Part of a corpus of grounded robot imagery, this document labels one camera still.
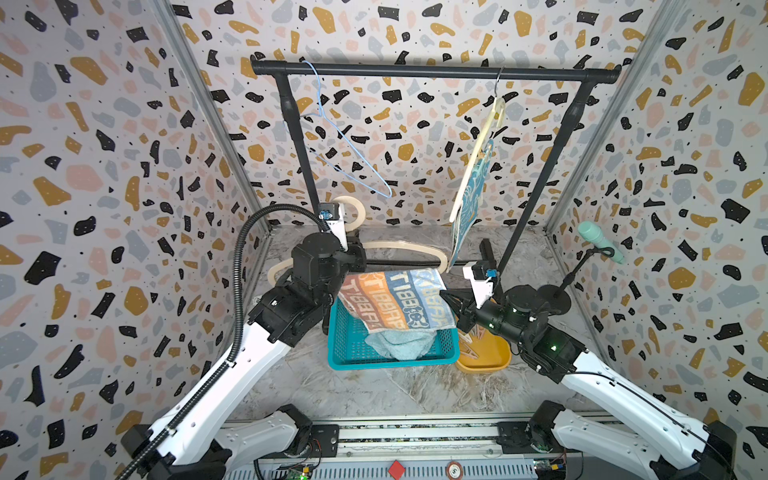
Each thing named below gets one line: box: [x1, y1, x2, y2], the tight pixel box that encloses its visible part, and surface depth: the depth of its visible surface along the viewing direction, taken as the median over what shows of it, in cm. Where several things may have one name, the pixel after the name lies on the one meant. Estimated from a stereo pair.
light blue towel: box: [364, 330, 437, 360], surface depth 85 cm
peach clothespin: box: [460, 342, 479, 360], surface depth 89 cm
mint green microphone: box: [578, 221, 625, 265], surface depth 76 cm
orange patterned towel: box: [338, 271, 408, 332], surface depth 75 cm
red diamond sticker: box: [388, 460, 405, 480], surface depth 71 cm
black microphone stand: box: [537, 247, 615, 316], surface depth 101 cm
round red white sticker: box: [447, 461, 463, 480], surface depth 72 cm
